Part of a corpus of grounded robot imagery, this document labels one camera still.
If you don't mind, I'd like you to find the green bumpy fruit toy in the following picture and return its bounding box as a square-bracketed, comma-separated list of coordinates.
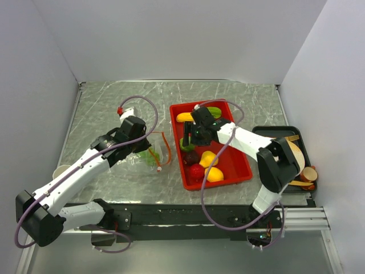
[179, 138, 195, 152]

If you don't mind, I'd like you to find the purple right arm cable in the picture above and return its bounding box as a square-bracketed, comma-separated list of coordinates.
[195, 98, 286, 248]

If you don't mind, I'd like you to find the yellow pear toy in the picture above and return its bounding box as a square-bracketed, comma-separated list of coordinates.
[199, 151, 219, 168]

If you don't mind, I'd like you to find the dark red fruit toy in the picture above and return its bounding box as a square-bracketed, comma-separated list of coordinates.
[182, 150, 200, 166]

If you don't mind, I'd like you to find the yellow lemon toy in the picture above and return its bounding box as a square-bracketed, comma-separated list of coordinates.
[205, 167, 224, 183]

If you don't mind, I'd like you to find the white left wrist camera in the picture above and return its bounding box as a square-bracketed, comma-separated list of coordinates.
[117, 106, 137, 123]

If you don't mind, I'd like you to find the clear zip bag orange zipper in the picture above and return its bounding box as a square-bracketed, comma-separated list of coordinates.
[117, 131, 172, 175]

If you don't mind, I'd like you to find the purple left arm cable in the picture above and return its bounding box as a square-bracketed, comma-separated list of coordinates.
[14, 95, 159, 248]

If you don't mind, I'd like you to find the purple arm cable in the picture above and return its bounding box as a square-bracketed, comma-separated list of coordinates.
[14, 95, 159, 248]
[195, 98, 286, 248]

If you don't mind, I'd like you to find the red plastic bin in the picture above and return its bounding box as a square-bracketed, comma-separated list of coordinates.
[169, 102, 253, 191]

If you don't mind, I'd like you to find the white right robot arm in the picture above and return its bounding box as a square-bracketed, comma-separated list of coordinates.
[184, 105, 305, 227]

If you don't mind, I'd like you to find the dark green mug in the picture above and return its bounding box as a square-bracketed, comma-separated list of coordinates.
[52, 164, 71, 179]

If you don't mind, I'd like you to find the red strawberry toy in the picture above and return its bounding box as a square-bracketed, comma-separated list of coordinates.
[189, 164, 205, 180]

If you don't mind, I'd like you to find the aluminium extrusion rail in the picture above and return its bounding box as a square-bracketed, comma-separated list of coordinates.
[245, 207, 331, 232]

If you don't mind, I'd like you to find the golden fork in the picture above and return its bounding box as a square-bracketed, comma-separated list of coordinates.
[285, 135, 300, 142]

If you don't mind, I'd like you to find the brown small cup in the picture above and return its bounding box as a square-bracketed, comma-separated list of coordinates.
[299, 167, 318, 183]

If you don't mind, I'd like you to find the yellow corn toy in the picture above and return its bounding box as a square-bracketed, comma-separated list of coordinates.
[176, 112, 194, 123]

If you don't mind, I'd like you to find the beige decorated plate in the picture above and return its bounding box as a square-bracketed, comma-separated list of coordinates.
[287, 141, 305, 174]

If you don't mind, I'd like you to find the green lettuce toy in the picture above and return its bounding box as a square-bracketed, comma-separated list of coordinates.
[137, 148, 160, 167]

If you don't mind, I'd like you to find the green ridged fruit toy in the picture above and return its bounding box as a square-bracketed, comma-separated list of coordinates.
[207, 107, 222, 119]

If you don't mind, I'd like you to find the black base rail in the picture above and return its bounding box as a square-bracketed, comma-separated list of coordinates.
[79, 202, 317, 243]

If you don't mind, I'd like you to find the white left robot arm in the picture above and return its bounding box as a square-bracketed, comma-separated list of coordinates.
[15, 115, 150, 247]

